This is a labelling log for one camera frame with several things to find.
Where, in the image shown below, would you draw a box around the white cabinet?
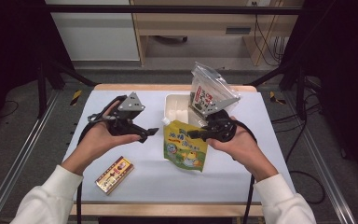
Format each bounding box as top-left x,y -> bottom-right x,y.
44,0 -> 141,63

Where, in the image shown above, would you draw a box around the black floor cables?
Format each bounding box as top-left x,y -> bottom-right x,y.
270,77 -> 326,205

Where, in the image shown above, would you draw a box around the red and gold snack box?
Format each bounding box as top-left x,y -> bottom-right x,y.
94,155 -> 135,196

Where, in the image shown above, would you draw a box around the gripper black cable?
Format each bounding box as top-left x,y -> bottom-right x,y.
229,119 -> 258,224
76,94 -> 129,224

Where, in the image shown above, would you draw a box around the person's left hand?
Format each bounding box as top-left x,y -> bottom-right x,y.
61,100 -> 142,177

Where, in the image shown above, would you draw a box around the black horizontal frame bar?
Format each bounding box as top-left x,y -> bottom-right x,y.
46,4 -> 303,16

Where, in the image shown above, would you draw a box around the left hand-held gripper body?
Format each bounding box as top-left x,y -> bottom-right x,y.
88,91 -> 146,137

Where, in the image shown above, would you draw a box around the person's right hand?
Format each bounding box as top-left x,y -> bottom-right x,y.
206,116 -> 280,183

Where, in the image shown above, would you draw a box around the cream plastic bin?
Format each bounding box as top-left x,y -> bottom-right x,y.
163,92 -> 236,129

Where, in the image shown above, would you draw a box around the clear bag of dried seaweed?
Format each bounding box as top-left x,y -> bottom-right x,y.
189,61 -> 242,116

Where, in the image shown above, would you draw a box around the thin black floor cable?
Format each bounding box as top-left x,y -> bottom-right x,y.
0,99 -> 21,119

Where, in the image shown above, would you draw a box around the black hanging cables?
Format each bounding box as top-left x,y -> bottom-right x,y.
252,1 -> 286,67

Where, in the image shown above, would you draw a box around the black curtain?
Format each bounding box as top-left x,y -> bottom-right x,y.
0,0 -> 74,143
279,0 -> 358,183

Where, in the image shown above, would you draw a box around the yellow and black floor tape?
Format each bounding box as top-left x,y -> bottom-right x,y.
268,91 -> 287,106
69,89 -> 84,107

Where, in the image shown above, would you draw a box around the black metal stand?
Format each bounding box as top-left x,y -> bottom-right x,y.
36,58 -> 98,119
247,61 -> 310,121

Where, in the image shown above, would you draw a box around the yellow spouted pouch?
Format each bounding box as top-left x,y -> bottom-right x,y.
161,117 -> 210,173

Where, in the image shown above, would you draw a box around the aluminium floor rail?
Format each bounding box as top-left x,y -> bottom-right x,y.
0,89 -> 61,224
283,91 -> 357,224

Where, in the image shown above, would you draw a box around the white table mat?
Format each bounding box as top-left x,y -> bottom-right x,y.
62,89 -> 296,204

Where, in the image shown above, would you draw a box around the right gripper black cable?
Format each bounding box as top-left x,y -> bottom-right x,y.
229,119 -> 258,224

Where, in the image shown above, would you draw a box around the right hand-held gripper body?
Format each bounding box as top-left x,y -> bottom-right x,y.
198,95 -> 241,144

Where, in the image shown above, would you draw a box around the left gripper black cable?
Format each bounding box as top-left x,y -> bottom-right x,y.
76,94 -> 129,224

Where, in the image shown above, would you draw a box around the light wooden desk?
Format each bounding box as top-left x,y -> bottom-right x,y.
130,0 -> 306,67

